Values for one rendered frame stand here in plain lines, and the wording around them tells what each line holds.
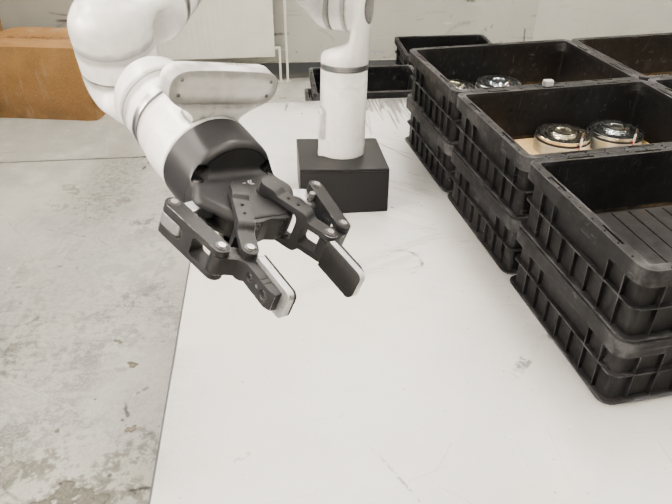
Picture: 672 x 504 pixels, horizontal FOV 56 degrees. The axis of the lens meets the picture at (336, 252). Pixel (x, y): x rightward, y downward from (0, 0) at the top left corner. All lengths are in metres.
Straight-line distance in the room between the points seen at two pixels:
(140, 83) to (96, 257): 2.04
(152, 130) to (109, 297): 1.84
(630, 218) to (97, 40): 0.83
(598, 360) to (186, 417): 0.55
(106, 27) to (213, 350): 0.53
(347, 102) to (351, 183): 0.15
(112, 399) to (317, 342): 1.07
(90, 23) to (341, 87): 0.71
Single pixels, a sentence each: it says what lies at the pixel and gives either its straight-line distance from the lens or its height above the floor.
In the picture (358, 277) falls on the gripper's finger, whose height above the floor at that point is 1.09.
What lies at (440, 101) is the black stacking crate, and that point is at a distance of 1.36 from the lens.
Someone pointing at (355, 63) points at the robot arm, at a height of 0.98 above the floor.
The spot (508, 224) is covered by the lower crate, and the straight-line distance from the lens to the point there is 1.07.
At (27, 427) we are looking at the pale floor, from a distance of 1.95.
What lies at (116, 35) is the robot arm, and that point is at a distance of 0.58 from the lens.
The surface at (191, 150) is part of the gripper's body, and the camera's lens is 0.46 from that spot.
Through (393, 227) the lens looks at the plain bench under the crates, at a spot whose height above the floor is 0.70.
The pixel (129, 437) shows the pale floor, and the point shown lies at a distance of 1.83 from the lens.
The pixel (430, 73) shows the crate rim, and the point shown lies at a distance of 1.37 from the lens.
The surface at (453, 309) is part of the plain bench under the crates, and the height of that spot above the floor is 0.70.
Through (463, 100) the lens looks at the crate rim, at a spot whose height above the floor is 0.93.
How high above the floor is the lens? 1.34
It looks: 34 degrees down
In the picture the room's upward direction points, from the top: straight up
